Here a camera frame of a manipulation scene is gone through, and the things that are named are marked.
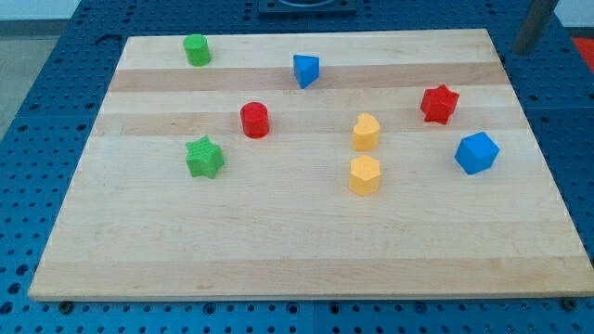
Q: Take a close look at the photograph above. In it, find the red cylinder block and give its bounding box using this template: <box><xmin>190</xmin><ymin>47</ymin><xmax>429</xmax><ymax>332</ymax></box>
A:
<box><xmin>239</xmin><ymin>102</ymin><xmax>270</xmax><ymax>138</ymax></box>

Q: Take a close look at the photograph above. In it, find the yellow hexagon block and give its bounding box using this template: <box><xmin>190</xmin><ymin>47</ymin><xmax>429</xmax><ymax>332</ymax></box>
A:
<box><xmin>349</xmin><ymin>155</ymin><xmax>381</xmax><ymax>196</ymax></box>

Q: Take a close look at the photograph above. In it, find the yellow heart block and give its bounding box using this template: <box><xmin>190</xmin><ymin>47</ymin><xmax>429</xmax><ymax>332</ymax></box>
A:
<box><xmin>352</xmin><ymin>113</ymin><xmax>381</xmax><ymax>151</ymax></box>

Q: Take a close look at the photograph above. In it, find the wooden board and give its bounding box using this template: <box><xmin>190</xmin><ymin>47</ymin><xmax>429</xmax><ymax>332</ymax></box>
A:
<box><xmin>29</xmin><ymin>29</ymin><xmax>593</xmax><ymax>302</ymax></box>

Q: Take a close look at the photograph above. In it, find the green star block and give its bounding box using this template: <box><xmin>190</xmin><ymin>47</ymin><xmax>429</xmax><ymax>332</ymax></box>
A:
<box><xmin>186</xmin><ymin>135</ymin><xmax>225</xmax><ymax>179</ymax></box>

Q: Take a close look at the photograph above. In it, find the blue triangular prism block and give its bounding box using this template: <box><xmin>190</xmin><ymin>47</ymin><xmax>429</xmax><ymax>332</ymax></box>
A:
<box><xmin>293</xmin><ymin>55</ymin><xmax>320</xmax><ymax>89</ymax></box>

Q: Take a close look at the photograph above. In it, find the green cylinder block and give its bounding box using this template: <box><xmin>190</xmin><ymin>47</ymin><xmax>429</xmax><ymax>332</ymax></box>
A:
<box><xmin>183</xmin><ymin>34</ymin><xmax>211</xmax><ymax>67</ymax></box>

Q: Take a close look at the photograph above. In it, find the red star block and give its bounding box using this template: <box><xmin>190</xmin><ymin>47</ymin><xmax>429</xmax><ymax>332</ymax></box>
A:
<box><xmin>420</xmin><ymin>84</ymin><xmax>459</xmax><ymax>125</ymax></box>

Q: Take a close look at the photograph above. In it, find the blue cube block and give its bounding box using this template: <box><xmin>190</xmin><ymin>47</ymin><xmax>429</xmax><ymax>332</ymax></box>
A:
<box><xmin>454</xmin><ymin>132</ymin><xmax>499</xmax><ymax>174</ymax></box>

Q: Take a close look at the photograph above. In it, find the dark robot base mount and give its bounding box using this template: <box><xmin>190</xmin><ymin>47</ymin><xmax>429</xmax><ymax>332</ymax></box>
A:
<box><xmin>256</xmin><ymin>0</ymin><xmax>357</xmax><ymax>17</ymax></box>

